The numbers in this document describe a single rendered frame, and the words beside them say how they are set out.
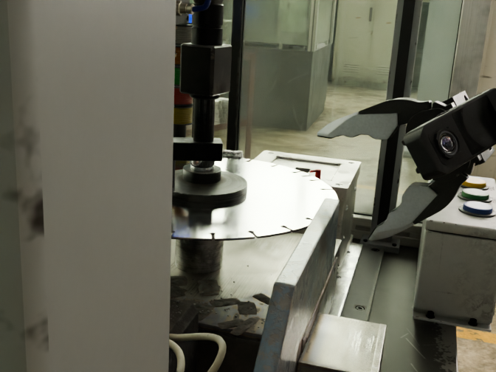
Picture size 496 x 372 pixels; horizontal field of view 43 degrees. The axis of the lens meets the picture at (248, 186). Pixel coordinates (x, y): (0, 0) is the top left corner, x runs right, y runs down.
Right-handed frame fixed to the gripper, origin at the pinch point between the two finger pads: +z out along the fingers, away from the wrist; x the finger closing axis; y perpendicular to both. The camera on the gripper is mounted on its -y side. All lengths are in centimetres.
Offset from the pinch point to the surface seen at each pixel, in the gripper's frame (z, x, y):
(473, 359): 55, -82, 150
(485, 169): 61, -42, 310
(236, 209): 11.2, 2.9, -3.6
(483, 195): -3.2, -11.9, 36.1
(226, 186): 13.6, 5.7, 0.1
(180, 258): 22.8, 0.4, -2.3
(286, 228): 5.5, -1.2, -5.3
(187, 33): 22.9, 30.6, 22.6
